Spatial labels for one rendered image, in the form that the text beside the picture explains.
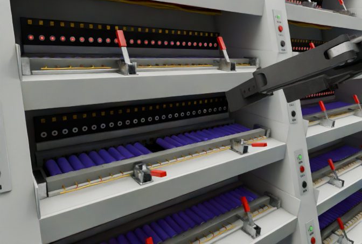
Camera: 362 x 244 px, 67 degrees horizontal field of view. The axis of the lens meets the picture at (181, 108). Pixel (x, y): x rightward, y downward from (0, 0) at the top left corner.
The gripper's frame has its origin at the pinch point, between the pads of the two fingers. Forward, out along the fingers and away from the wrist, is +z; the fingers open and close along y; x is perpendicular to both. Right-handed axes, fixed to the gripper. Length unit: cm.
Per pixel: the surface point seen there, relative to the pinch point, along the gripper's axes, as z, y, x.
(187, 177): 21.1, -3.7, -9.4
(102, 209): 21.5, -21.0, -10.2
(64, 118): 32.7, -21.6, 8.7
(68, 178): 24.2, -24.7, -3.9
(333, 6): 23, 100, 44
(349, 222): 35, 72, -44
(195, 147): 24.3, 2.9, -4.0
